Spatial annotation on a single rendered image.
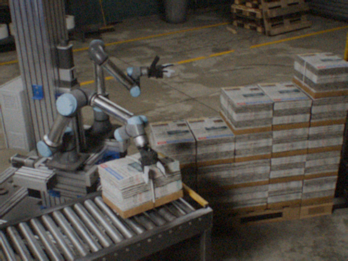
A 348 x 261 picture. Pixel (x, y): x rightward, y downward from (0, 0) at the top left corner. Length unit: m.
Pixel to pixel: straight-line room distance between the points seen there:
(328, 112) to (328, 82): 0.24
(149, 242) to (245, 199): 1.39
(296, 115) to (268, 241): 0.99
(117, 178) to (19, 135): 1.19
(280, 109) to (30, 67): 1.77
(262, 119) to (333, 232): 1.12
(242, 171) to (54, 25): 1.71
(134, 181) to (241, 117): 1.16
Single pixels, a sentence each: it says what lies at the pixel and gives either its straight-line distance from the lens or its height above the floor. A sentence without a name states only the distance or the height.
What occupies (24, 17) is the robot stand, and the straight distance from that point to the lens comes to 3.20.
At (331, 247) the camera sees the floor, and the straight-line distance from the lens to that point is 3.85.
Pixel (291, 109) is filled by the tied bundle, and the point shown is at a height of 0.99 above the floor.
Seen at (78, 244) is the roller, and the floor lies 0.80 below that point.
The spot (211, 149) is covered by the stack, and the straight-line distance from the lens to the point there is 3.45.
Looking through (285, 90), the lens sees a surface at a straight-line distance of 3.68.
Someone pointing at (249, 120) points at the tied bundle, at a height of 0.94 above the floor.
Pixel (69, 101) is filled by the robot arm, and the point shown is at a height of 1.36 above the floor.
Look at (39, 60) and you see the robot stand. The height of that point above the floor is 1.45.
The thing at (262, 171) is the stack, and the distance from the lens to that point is 3.67.
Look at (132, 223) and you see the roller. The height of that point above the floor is 0.80.
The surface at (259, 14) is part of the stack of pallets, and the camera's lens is 9.59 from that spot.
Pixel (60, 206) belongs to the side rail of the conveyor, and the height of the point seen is 0.80.
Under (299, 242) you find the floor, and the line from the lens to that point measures 3.83.
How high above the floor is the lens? 2.37
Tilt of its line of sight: 26 degrees down
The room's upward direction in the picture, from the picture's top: 1 degrees counter-clockwise
